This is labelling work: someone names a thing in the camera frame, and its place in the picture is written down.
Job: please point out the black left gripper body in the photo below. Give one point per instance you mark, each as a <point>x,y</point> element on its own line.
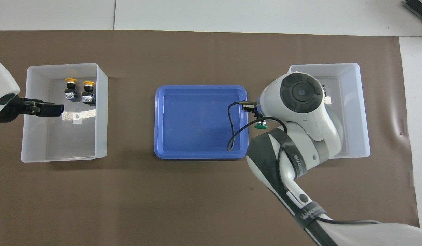
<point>11,111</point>

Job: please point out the brown paper table mat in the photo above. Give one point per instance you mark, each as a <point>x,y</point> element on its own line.
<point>129,205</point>

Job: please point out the translucent white plastic box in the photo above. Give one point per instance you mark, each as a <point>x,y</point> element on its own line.
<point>60,143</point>
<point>354,102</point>

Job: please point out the yellow push button switch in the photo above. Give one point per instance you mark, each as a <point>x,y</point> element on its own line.
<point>70,89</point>
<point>88,92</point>

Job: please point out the grey ribbed metal device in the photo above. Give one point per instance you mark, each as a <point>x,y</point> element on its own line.
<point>417,8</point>

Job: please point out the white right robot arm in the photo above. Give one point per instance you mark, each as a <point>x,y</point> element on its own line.
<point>299,102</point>

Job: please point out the green push button switch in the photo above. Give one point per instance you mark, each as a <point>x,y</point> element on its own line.
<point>261,126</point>
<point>324,90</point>

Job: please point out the blue plastic tray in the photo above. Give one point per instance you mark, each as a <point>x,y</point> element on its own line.
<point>197,123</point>

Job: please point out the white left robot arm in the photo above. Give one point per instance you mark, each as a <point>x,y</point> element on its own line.
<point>2,78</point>

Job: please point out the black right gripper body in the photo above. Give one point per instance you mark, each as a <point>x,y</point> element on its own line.
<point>258,112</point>

